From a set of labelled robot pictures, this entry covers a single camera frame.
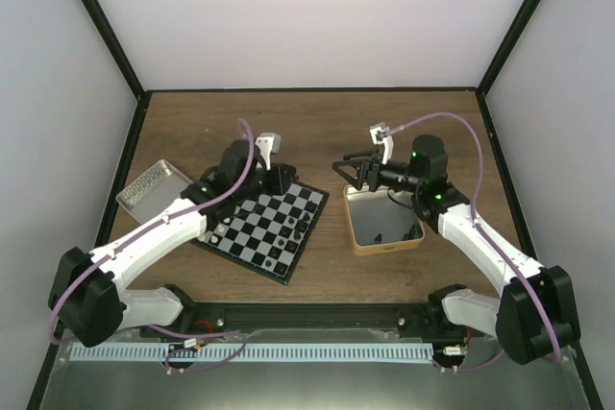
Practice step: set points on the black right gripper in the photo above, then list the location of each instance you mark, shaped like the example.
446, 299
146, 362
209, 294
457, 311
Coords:
363, 165

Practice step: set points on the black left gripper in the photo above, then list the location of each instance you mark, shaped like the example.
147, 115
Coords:
283, 175

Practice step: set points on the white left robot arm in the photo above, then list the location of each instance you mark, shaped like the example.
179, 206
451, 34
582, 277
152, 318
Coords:
90, 295

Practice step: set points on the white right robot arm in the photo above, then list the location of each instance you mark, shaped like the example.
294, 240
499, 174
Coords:
535, 312

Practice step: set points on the black white chessboard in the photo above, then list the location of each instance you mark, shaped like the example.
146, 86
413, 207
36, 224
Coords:
252, 233

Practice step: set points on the tan metal tray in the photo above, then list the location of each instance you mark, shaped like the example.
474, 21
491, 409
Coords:
383, 221

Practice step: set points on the silver metal tray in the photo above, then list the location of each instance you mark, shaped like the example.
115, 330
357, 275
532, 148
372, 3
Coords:
152, 191

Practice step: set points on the light blue slotted strip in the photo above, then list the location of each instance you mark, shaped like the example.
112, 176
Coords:
288, 353

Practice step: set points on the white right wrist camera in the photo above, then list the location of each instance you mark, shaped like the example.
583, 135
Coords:
381, 137

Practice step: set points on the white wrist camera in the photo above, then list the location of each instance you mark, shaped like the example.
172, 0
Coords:
381, 137
268, 144

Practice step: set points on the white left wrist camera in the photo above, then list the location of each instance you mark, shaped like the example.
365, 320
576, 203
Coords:
268, 144

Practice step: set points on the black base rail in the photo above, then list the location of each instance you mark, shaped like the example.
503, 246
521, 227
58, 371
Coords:
409, 320

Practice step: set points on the black enclosure frame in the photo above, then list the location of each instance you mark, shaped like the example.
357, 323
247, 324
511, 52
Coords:
514, 32

